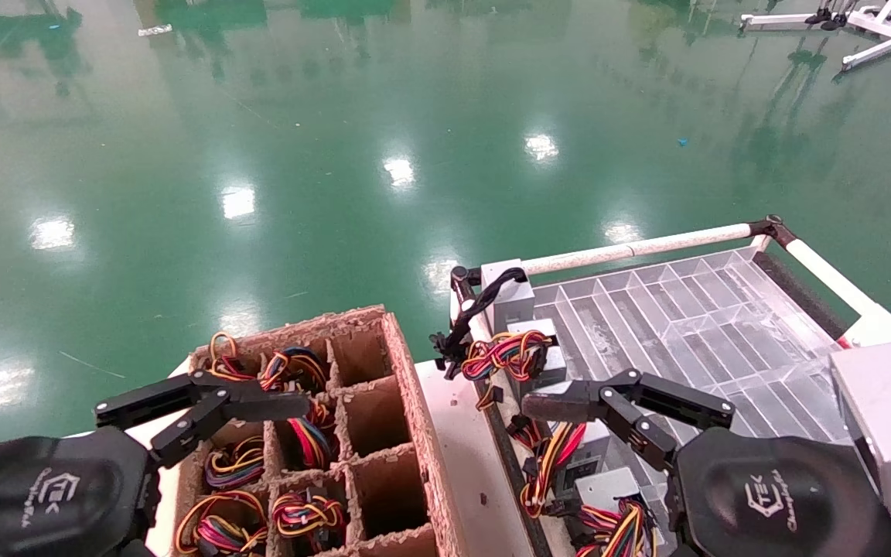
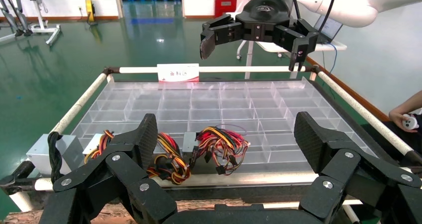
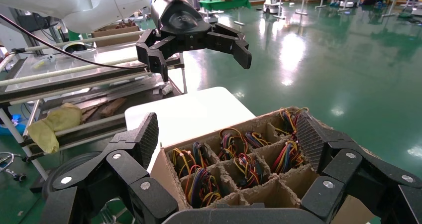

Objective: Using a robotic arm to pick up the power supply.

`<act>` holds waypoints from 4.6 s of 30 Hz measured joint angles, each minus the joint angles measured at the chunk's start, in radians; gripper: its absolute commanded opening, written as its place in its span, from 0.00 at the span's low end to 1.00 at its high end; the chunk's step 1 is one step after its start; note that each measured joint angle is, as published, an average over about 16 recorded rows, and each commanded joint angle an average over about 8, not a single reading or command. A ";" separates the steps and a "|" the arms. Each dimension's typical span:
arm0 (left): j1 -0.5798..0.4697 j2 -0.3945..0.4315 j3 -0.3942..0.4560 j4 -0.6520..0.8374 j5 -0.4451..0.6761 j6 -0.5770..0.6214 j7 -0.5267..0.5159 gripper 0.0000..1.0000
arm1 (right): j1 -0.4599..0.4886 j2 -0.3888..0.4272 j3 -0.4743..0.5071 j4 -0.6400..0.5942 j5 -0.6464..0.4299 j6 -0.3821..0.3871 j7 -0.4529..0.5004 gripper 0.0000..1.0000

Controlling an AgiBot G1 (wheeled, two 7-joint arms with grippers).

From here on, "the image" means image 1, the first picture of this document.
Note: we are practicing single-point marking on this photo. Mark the brown cardboard divider box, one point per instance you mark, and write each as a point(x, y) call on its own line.
point(414, 402)

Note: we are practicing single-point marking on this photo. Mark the white metal stand base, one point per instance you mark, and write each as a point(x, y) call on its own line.
point(879, 48)

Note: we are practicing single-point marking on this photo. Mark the clear plastic divider tray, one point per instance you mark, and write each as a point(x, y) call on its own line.
point(693, 325)

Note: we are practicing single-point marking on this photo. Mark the white paper scrap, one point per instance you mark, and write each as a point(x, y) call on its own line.
point(155, 31)

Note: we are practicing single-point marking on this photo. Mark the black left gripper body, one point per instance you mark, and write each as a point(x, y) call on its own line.
point(51, 495)

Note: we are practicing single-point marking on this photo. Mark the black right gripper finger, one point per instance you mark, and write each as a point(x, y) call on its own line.
point(569, 404)

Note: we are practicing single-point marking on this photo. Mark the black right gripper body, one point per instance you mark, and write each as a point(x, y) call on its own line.
point(770, 495)

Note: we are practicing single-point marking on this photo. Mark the white and red label sign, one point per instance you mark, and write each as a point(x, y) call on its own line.
point(886, 329)

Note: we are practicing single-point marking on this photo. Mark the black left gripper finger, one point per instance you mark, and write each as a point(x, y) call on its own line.
point(260, 406)

